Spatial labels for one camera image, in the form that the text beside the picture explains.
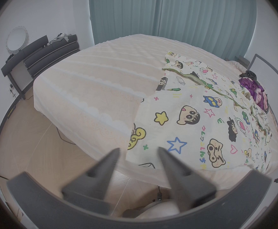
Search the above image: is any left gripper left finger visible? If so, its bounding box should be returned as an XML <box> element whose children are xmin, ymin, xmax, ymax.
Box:
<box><xmin>62</xmin><ymin>148</ymin><xmax>122</xmax><ymax>202</ymax></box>

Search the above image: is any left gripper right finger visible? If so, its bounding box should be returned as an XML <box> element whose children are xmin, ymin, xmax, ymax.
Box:
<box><xmin>157</xmin><ymin>147</ymin><xmax>217</xmax><ymax>206</ymax></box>

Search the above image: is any white printed pyjama top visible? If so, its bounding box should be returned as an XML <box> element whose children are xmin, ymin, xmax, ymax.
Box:
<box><xmin>126</xmin><ymin>51</ymin><xmax>278</xmax><ymax>176</ymax></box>

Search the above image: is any bed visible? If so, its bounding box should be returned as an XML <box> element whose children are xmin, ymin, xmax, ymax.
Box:
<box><xmin>33</xmin><ymin>34</ymin><xmax>278</xmax><ymax>193</ymax></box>

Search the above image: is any pile of clothes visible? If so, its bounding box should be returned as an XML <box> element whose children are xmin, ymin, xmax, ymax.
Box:
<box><xmin>239</xmin><ymin>69</ymin><xmax>270</xmax><ymax>113</ymax></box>

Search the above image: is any cream pillow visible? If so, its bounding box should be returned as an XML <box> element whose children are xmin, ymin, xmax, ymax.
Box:
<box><xmin>225</xmin><ymin>60</ymin><xmax>247</xmax><ymax>74</ymax></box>

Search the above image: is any black chest of drawers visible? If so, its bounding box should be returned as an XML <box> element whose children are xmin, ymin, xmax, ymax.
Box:
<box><xmin>23</xmin><ymin>34</ymin><xmax>81</xmax><ymax>79</ymax></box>

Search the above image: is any grey bedside table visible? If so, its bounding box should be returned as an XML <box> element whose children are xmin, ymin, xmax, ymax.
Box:
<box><xmin>235</xmin><ymin>56</ymin><xmax>251</xmax><ymax>67</ymax></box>

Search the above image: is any black dressing table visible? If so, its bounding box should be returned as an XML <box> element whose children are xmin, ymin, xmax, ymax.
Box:
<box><xmin>1</xmin><ymin>35</ymin><xmax>48</xmax><ymax>100</ymax></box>

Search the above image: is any grey garment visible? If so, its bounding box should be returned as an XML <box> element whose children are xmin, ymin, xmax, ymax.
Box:
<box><xmin>49</xmin><ymin>32</ymin><xmax>73</xmax><ymax>44</ymax></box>

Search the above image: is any round white mirror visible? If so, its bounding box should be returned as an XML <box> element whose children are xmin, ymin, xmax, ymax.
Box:
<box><xmin>6</xmin><ymin>26</ymin><xmax>29</xmax><ymax>55</ymax></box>

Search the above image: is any blue-green curtain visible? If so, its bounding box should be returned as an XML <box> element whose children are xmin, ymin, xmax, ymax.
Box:
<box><xmin>89</xmin><ymin>0</ymin><xmax>257</xmax><ymax>59</ymax></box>

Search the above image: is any black cable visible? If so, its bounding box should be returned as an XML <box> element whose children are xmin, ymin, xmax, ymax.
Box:
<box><xmin>55</xmin><ymin>127</ymin><xmax>77</xmax><ymax>145</ymax></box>
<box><xmin>8</xmin><ymin>83</ymin><xmax>26</xmax><ymax>100</ymax></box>

